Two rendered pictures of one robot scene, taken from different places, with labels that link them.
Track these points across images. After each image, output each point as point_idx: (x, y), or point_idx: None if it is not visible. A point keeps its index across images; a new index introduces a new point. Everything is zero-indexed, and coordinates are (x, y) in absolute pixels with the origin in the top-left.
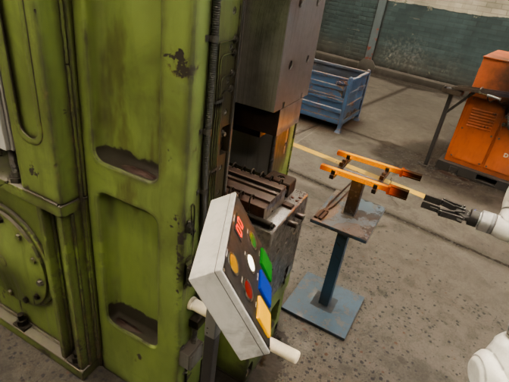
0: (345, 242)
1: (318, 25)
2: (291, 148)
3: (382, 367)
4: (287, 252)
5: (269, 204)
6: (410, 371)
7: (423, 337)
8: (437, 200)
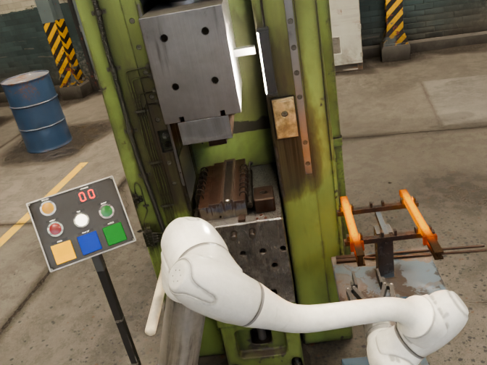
0: None
1: (222, 49)
2: (332, 171)
3: None
4: (258, 270)
5: (207, 207)
6: None
7: None
8: (379, 281)
